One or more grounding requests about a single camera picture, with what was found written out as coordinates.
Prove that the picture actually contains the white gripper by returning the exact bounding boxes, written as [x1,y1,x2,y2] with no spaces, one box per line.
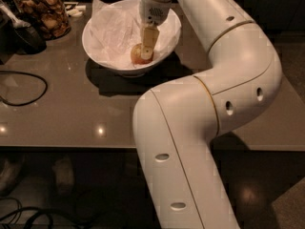
[139,0,172,60]

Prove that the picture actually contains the white shoe left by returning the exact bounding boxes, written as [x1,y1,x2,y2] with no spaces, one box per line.
[0,157,25,196]

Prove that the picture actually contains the white shoe right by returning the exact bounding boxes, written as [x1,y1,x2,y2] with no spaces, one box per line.
[52,156,74,196]

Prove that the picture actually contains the red yellow apple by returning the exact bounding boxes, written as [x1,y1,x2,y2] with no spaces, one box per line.
[131,43,153,65]

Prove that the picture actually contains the black round appliance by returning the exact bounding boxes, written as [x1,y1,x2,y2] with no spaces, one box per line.
[0,0,47,54]

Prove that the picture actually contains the white crumpled paper sheet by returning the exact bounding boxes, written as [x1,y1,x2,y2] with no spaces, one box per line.
[89,0,176,70]

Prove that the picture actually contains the glass jar of dried chips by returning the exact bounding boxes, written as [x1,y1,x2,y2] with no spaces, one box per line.
[13,0,71,40]

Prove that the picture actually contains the white shoe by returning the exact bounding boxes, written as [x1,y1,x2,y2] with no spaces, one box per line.
[52,156,74,196]
[0,157,25,196]

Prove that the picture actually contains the white ceramic bowl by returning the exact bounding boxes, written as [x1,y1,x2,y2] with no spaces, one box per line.
[81,0,183,78]

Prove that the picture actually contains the black cable loop on table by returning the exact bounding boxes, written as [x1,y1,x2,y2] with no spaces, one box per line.
[0,71,49,108]

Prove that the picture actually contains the small white objects on table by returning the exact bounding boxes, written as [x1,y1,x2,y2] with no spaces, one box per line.
[66,5,87,17]

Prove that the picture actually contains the black cables on floor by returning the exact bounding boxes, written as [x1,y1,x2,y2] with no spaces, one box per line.
[0,197,128,229]

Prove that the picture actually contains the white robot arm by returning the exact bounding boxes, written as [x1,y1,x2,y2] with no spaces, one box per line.
[132,0,282,229]

